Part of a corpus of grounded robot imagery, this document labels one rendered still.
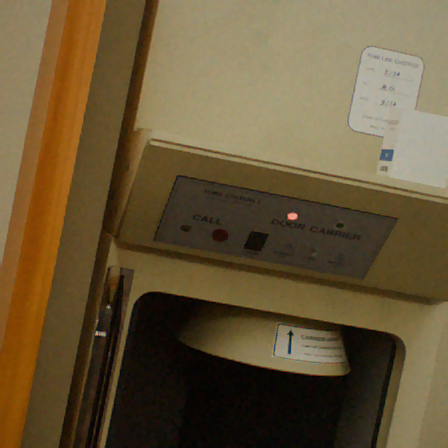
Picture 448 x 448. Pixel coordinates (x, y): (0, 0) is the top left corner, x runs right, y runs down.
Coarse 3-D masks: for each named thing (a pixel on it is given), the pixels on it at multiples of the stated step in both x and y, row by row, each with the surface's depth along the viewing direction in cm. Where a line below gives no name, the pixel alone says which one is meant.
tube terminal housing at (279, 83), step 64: (192, 0) 109; (256, 0) 110; (320, 0) 111; (384, 0) 112; (192, 64) 110; (256, 64) 111; (320, 64) 112; (128, 128) 113; (192, 128) 110; (256, 128) 111; (320, 128) 112; (128, 256) 110; (192, 256) 111; (128, 320) 111; (384, 320) 115
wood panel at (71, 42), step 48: (96, 0) 99; (48, 48) 124; (96, 48) 99; (48, 96) 102; (48, 144) 99; (48, 192) 99; (48, 240) 100; (0, 288) 133; (48, 288) 100; (0, 336) 107; (0, 384) 100; (0, 432) 100
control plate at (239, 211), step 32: (192, 192) 102; (224, 192) 102; (256, 192) 102; (160, 224) 105; (192, 224) 105; (224, 224) 105; (256, 224) 105; (288, 224) 105; (320, 224) 105; (352, 224) 105; (384, 224) 105; (256, 256) 108; (288, 256) 108; (320, 256) 108; (352, 256) 108
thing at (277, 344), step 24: (192, 312) 122; (216, 312) 118; (240, 312) 117; (264, 312) 116; (192, 336) 119; (216, 336) 117; (240, 336) 116; (264, 336) 116; (288, 336) 116; (312, 336) 117; (336, 336) 120; (240, 360) 115; (264, 360) 115; (288, 360) 115; (312, 360) 116; (336, 360) 118
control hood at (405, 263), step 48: (144, 144) 99; (192, 144) 99; (144, 192) 102; (288, 192) 102; (336, 192) 102; (384, 192) 102; (432, 192) 102; (144, 240) 107; (432, 240) 107; (384, 288) 112; (432, 288) 112
